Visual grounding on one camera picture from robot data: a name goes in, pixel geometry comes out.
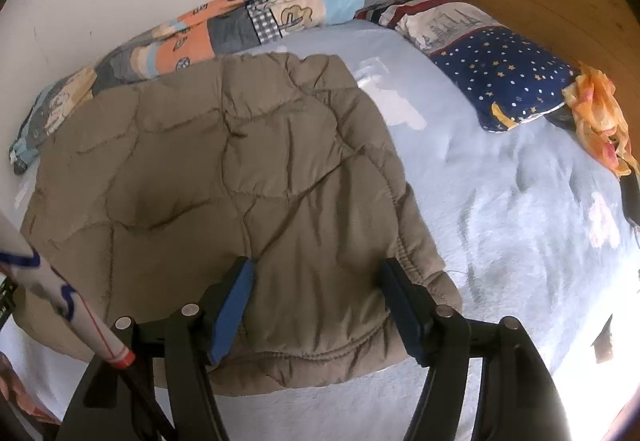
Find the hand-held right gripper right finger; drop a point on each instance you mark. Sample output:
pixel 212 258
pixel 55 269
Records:
pixel 402 316

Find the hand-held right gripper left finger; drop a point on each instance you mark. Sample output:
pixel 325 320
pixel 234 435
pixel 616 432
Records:
pixel 232 311

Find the khaki puffer jacket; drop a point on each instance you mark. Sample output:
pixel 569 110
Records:
pixel 225 181

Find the light blue fleece blanket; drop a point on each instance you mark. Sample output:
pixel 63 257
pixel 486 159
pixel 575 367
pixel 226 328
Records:
pixel 500 201

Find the dark patterned cloth item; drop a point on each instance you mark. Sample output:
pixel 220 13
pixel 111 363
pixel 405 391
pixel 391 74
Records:
pixel 560 117

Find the black object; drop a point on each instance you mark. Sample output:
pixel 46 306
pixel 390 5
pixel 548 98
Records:
pixel 631 196

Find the blue starry pillow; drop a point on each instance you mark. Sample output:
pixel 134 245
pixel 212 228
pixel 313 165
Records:
pixel 505 71

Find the orange floral cloth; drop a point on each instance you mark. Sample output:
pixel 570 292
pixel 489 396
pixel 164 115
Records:
pixel 595 121

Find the patchwork cartoon quilt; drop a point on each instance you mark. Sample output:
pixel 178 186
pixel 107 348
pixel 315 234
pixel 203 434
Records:
pixel 210 31

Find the white city print pillow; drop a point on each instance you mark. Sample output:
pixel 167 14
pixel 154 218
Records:
pixel 440 21

